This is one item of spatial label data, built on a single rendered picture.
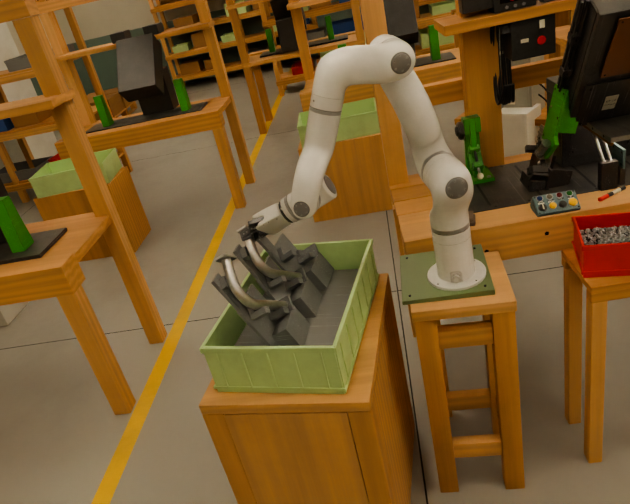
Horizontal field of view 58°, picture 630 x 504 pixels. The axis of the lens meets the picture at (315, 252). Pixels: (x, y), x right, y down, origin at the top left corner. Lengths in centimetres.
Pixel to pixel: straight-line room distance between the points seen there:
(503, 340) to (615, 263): 43
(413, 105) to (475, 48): 98
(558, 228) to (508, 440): 78
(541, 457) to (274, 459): 112
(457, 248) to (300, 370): 62
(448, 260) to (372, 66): 67
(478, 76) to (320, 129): 115
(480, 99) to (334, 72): 117
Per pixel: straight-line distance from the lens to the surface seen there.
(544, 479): 247
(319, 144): 161
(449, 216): 177
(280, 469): 191
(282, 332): 174
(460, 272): 188
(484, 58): 260
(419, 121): 165
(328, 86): 158
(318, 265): 205
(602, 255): 201
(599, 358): 219
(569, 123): 238
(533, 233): 222
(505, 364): 199
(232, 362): 171
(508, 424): 218
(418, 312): 183
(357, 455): 180
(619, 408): 275
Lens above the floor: 190
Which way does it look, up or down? 27 degrees down
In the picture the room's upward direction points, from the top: 13 degrees counter-clockwise
